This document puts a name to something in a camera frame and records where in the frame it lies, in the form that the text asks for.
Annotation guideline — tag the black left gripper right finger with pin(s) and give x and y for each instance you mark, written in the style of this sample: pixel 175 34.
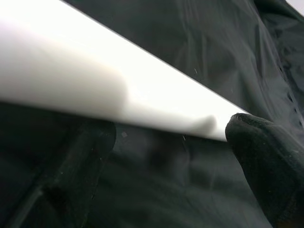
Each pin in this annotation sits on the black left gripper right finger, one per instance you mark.
pixel 273 171

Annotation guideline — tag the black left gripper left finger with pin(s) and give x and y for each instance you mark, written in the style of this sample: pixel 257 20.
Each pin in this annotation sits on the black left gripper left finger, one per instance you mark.
pixel 71 180

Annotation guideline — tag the white plastic table leg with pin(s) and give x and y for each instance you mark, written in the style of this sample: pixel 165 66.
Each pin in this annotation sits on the white plastic table leg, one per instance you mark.
pixel 71 71

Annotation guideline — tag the black cloth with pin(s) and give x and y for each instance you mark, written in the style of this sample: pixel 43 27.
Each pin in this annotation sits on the black cloth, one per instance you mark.
pixel 190 35

